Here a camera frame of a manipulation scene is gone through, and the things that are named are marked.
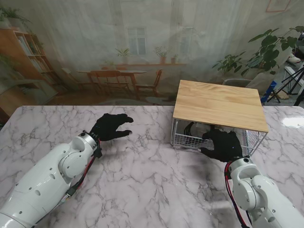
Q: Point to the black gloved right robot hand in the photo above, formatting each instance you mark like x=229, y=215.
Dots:
x=223, y=145

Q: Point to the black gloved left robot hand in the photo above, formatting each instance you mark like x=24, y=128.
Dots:
x=109, y=127

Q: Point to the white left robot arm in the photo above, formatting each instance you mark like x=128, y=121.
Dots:
x=40, y=183

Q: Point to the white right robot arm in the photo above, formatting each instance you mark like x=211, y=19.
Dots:
x=256, y=194

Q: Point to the grey chair back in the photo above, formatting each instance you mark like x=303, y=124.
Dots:
x=235, y=82

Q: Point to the black tripod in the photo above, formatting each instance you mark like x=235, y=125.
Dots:
x=293, y=76

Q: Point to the printed room scene backdrop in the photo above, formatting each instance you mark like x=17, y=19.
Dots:
x=71, y=35

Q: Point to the white bench edge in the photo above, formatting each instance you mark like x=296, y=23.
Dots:
x=291, y=69

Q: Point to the white red sneaker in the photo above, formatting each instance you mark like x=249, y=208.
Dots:
x=293, y=58

